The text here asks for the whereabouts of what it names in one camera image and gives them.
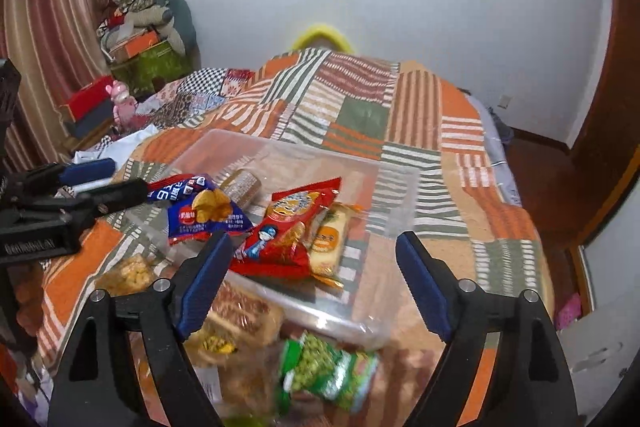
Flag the pink patterned item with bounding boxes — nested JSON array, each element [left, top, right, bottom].
[[556, 294, 584, 331]]

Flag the pile of clothes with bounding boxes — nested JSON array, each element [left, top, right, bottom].
[[97, 0, 176, 42]]

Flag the pink toy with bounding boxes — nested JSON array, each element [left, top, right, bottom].
[[110, 82, 140, 128]]

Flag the white cloth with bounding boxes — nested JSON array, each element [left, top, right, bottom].
[[75, 129, 157, 168]]

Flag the brown biscuit packet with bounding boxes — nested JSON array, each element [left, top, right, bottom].
[[192, 279, 286, 368]]

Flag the gold biscuit roll packet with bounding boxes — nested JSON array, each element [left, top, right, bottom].
[[220, 168, 263, 208]]

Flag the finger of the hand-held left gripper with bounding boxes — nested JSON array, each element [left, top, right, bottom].
[[65, 178, 150, 228], [20, 158, 117, 200]]

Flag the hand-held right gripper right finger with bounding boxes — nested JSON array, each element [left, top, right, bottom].
[[395, 231, 581, 427]]

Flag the striped curtain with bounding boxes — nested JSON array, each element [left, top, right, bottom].
[[0, 0, 133, 168]]

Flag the blue and red snack packet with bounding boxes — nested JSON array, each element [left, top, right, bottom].
[[148, 174, 216, 206]]

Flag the grey bed sheet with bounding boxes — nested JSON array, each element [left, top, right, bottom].
[[465, 92, 525, 208]]

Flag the clear plastic storage box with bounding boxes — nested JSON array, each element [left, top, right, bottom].
[[125, 129, 426, 350]]

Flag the clear corn puff packet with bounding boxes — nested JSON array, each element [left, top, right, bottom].
[[95, 254, 158, 295]]

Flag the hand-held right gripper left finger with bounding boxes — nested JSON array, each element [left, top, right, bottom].
[[47, 229, 236, 427]]

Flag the orange box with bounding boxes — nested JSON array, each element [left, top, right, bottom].
[[107, 32, 162, 62]]

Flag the red box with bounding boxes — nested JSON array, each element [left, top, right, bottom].
[[59, 76, 116, 122]]

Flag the yellow cracker packet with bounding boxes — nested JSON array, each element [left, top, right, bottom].
[[305, 202, 366, 290]]

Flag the wooden door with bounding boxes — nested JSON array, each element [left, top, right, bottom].
[[567, 0, 640, 253]]

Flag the blue potato chip packet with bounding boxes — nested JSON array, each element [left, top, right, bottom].
[[167, 188, 253, 247]]

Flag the green pea snack packet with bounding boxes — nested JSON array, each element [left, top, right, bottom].
[[277, 332, 378, 415]]

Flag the green patterned box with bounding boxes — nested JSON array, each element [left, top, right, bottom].
[[110, 49, 193, 96]]

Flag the yellow ring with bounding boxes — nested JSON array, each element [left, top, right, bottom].
[[291, 23, 353, 54]]

